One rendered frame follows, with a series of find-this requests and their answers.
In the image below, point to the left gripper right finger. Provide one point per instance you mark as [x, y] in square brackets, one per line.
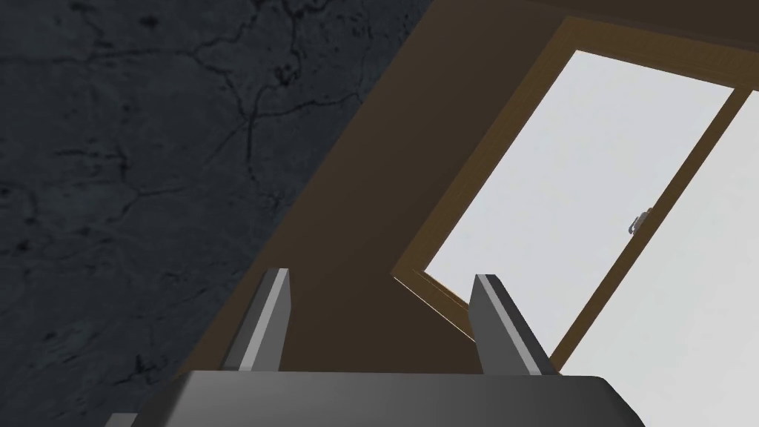
[504, 338]

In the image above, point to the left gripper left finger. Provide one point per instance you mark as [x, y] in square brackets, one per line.
[264, 329]

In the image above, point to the brown framed window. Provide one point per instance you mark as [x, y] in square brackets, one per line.
[569, 178]

